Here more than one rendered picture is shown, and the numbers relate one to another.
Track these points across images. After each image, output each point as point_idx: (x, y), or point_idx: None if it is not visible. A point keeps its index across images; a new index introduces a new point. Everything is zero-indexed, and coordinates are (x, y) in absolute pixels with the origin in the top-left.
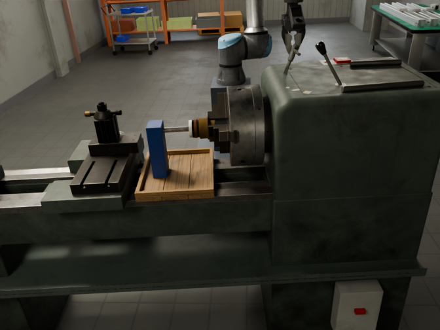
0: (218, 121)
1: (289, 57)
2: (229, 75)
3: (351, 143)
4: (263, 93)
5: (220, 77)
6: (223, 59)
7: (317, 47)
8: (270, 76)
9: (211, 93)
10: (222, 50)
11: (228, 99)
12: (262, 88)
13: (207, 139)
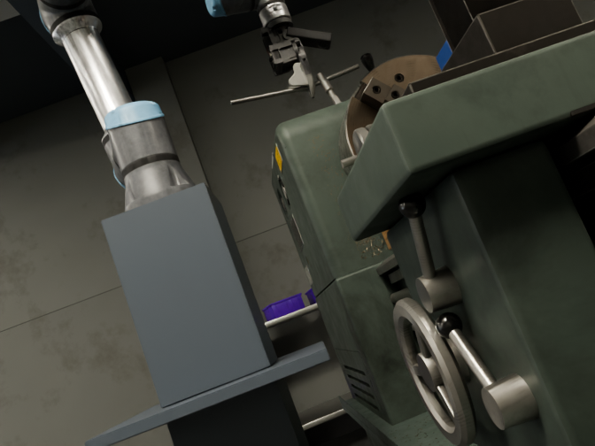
0: (239, 274)
1: (330, 85)
2: (189, 176)
3: None
4: (336, 138)
5: (172, 182)
6: (165, 140)
7: (371, 57)
8: (335, 105)
9: (209, 196)
10: (156, 121)
11: (428, 55)
12: (323, 134)
13: (183, 402)
